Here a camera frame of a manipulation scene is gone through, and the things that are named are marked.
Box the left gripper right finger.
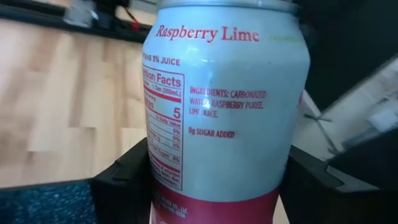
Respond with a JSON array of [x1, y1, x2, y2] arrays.
[[279, 144, 398, 224]]

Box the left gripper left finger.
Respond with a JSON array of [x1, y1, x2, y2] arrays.
[[0, 136, 153, 224]]

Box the white and red soda can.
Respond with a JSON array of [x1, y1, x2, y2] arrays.
[[141, 0, 312, 224]]

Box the gray metal bracket plate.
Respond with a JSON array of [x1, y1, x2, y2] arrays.
[[63, 0, 97, 27]]

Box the black aluminium table frame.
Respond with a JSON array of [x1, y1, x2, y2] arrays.
[[0, 2, 153, 43]]

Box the red connector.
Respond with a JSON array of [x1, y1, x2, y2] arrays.
[[129, 17, 141, 32]]

